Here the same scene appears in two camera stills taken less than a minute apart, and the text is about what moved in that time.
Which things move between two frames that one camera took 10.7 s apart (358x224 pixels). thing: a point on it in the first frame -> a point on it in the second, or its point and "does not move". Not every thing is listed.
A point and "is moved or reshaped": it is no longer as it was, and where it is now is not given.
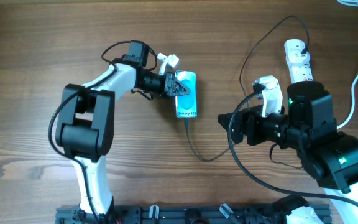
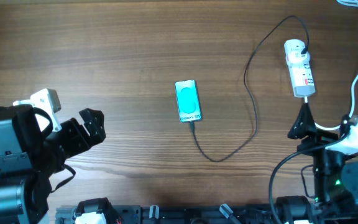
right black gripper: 237,126 -> 313,140
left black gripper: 169,84 -> 74,134
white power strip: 299,65 does not move
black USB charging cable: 240,79 -> 191,122
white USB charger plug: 295,56 does not move
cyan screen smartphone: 186,104 is moved or reshaped
